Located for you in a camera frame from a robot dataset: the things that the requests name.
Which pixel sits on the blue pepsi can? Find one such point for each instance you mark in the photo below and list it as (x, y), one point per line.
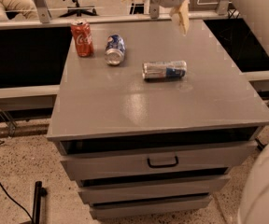
(115, 50)

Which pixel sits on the silver blue red bull can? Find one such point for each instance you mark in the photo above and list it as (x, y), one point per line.
(157, 70)

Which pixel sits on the red coca-cola can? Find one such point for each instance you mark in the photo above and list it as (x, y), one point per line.
(81, 32)

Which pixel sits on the grey drawer cabinet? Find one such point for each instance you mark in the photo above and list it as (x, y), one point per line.
(106, 108)

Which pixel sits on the black stand leg right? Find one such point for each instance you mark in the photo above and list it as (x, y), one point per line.
(260, 145)

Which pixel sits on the middle grey drawer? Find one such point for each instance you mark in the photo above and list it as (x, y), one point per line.
(152, 189)

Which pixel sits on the grey drawer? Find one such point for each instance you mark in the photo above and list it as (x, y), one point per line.
(134, 162)
(152, 189)
(149, 207)

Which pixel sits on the top grey drawer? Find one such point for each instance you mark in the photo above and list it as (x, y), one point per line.
(134, 162)

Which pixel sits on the bottom grey drawer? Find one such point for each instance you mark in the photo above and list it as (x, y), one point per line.
(149, 207)

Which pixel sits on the black stand foot left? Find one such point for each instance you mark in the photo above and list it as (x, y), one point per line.
(39, 193)

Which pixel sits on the black drawer handle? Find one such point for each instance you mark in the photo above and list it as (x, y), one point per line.
(163, 163)

